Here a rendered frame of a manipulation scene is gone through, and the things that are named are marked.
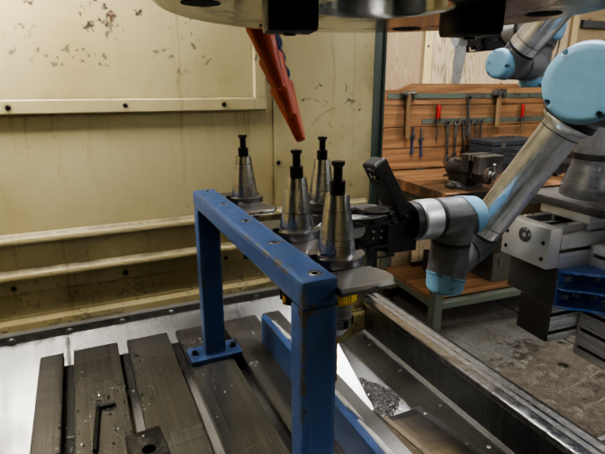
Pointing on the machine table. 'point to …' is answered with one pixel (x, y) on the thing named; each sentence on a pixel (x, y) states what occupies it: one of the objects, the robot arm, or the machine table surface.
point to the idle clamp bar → (152, 440)
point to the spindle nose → (378, 12)
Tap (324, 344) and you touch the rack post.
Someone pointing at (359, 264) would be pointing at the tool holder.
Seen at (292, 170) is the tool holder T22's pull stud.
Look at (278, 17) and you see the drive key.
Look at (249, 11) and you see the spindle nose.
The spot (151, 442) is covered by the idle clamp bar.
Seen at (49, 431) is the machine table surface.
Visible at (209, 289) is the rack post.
